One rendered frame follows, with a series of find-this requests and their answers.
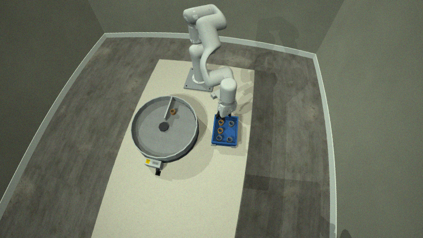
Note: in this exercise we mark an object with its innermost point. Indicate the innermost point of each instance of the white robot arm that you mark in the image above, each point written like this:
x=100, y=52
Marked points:
x=203, y=24

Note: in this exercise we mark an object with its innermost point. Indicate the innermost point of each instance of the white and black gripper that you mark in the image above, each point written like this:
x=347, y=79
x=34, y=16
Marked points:
x=223, y=111

